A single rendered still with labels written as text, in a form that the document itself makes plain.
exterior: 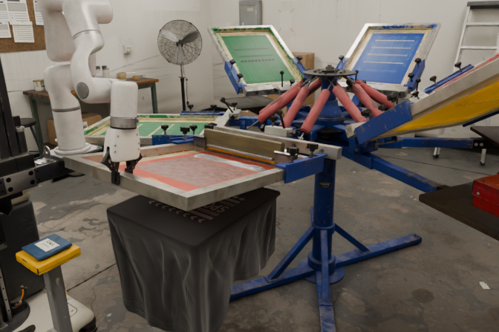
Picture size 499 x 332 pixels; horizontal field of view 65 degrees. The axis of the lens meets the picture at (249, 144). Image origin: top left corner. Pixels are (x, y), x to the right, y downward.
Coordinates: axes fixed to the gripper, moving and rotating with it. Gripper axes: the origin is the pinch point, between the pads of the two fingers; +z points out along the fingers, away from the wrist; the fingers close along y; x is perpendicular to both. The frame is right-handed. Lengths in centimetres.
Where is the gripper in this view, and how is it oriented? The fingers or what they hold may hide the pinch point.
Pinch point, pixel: (122, 176)
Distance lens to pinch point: 125.3
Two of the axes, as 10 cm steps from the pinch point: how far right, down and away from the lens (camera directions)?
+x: 8.1, 1.7, -5.7
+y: -5.9, 0.9, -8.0
